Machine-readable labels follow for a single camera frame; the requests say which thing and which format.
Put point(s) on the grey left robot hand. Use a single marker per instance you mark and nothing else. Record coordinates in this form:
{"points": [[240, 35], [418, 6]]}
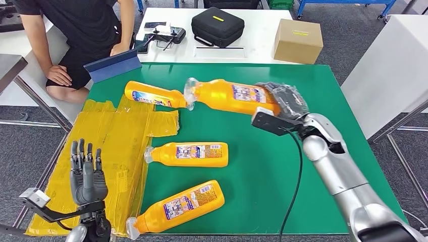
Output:
{"points": [[88, 183]]}

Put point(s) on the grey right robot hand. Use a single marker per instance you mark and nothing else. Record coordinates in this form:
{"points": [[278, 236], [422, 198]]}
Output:
{"points": [[289, 100]]}

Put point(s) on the orange detergent bottle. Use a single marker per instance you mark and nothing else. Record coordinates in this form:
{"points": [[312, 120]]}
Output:
{"points": [[220, 95], [143, 91], [167, 155], [180, 207]]}

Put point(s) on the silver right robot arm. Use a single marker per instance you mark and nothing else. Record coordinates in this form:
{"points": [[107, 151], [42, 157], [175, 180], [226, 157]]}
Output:
{"points": [[337, 167]]}

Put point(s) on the brown cardboard box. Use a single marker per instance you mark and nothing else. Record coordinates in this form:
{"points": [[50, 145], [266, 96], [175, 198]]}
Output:
{"points": [[297, 41]]}

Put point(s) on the white desk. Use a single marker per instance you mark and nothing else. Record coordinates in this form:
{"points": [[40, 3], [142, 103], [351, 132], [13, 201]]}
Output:
{"points": [[260, 36]]}

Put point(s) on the green table mat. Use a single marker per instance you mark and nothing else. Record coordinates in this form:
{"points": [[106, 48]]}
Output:
{"points": [[234, 160]]}

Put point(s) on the green plastic crate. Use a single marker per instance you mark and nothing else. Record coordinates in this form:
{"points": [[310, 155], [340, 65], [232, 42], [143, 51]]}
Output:
{"points": [[281, 4]]}

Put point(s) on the white side table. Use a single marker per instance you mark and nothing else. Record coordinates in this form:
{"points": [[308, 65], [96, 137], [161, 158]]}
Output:
{"points": [[384, 73]]}

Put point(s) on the black zipped carrying case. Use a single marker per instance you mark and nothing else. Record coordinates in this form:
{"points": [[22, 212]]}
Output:
{"points": [[217, 28]]}

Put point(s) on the black case behind desk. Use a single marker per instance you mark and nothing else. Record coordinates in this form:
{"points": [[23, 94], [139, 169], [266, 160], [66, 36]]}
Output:
{"points": [[230, 3]]}

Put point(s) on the blue metal cart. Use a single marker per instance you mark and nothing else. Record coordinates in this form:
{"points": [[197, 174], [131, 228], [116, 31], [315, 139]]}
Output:
{"points": [[347, 1]]}

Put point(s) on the blue tablet case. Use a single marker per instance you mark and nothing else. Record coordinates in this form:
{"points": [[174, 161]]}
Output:
{"points": [[112, 66]]}

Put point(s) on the black remote controller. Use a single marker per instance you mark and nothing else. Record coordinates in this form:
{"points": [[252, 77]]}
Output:
{"points": [[170, 35]]}

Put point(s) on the grey table with steel leg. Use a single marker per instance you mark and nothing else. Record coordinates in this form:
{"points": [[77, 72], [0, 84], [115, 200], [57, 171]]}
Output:
{"points": [[10, 66]]}

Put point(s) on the dark tablet device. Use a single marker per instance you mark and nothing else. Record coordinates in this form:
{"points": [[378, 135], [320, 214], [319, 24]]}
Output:
{"points": [[141, 46]]}

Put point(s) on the dark smartphone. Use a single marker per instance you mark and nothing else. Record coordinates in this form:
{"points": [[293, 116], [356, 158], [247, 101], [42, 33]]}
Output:
{"points": [[155, 25]]}

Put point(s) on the person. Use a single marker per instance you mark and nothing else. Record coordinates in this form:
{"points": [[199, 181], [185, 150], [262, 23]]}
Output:
{"points": [[80, 23]]}

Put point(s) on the white bench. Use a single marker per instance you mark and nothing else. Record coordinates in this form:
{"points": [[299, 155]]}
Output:
{"points": [[10, 43]]}

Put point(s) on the black moulded tray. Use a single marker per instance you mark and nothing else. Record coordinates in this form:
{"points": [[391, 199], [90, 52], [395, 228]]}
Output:
{"points": [[8, 20]]}

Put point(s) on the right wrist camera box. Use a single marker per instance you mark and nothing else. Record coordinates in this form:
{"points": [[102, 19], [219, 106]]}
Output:
{"points": [[271, 122]]}

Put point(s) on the steel side table frame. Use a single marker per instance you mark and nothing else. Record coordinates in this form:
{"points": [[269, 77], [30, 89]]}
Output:
{"points": [[413, 128]]}

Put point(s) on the blue trolley frame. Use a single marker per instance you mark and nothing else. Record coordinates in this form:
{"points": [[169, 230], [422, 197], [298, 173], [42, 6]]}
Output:
{"points": [[140, 4]]}

